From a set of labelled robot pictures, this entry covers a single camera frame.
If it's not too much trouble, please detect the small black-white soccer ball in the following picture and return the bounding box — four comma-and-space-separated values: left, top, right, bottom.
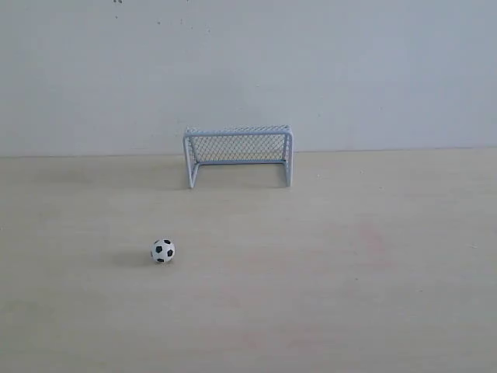
150, 239, 176, 263

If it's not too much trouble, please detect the white miniature soccer goal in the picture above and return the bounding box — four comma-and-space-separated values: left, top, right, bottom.
182, 125, 294, 189

